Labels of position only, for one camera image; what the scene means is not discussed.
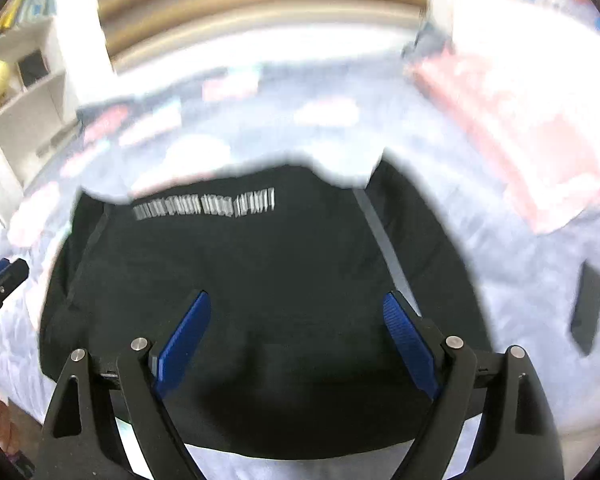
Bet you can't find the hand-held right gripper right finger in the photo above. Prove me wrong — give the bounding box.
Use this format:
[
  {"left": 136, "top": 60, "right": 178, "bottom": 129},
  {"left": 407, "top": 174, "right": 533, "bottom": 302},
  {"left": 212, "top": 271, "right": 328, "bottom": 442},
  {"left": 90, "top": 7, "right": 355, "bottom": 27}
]
[{"left": 383, "top": 291, "right": 566, "bottom": 480}]

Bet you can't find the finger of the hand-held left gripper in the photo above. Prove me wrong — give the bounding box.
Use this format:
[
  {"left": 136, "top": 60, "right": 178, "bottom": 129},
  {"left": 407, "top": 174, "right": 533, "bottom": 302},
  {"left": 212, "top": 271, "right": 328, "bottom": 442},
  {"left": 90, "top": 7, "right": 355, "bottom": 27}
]
[{"left": 0, "top": 258, "right": 30, "bottom": 341}]

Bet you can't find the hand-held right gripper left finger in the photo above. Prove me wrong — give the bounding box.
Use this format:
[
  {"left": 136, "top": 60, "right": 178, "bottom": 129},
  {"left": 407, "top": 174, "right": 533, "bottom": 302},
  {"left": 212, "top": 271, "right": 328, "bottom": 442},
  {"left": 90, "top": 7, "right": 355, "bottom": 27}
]
[{"left": 32, "top": 290, "right": 211, "bottom": 480}]

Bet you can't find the black hooded jacket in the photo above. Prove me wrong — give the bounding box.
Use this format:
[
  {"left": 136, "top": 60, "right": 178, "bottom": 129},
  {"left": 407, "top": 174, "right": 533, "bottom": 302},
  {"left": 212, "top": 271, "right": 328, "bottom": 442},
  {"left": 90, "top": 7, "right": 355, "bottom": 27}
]
[{"left": 39, "top": 157, "right": 491, "bottom": 461}]

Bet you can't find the grey blanket with pink flowers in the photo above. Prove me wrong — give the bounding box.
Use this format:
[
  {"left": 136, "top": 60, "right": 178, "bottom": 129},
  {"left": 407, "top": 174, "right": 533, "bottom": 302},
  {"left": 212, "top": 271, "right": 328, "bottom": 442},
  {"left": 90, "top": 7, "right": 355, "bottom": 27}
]
[{"left": 0, "top": 60, "right": 600, "bottom": 480}]

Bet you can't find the white shelf unit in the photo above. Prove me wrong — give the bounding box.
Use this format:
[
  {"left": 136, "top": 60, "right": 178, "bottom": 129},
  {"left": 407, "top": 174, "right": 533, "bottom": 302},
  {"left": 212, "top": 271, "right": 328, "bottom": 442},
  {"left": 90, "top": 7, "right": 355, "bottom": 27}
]
[{"left": 0, "top": 0, "right": 81, "bottom": 201}]

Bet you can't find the black flat phone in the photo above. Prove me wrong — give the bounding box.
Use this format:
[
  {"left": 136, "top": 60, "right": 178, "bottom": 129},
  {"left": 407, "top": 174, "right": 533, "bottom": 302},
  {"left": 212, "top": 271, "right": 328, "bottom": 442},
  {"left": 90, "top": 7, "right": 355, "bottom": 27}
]
[{"left": 570, "top": 262, "right": 600, "bottom": 357}]

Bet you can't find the black box on shelf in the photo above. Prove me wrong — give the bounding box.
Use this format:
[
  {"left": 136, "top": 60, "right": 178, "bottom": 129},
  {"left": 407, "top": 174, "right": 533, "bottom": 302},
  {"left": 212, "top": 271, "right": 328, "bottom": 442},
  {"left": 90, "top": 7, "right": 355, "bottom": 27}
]
[{"left": 19, "top": 50, "right": 49, "bottom": 92}]

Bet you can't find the pink printed quilt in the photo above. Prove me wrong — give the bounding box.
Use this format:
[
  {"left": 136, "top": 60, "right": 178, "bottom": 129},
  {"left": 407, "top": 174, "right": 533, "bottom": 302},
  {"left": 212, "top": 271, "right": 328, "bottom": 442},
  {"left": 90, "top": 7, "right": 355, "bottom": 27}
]
[{"left": 410, "top": 52, "right": 600, "bottom": 236}]

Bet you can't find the row of colourful books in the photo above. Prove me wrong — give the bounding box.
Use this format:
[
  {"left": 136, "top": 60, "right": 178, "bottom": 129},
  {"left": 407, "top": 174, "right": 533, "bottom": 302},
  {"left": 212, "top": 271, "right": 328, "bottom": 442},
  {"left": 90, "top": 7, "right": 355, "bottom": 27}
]
[{"left": 0, "top": 0, "right": 57, "bottom": 43}]

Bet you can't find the grey cushion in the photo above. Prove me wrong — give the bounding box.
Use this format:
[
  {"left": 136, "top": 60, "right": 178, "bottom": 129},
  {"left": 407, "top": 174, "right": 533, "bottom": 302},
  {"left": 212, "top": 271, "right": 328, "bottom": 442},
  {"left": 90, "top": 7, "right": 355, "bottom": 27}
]
[{"left": 402, "top": 15, "right": 456, "bottom": 61}]

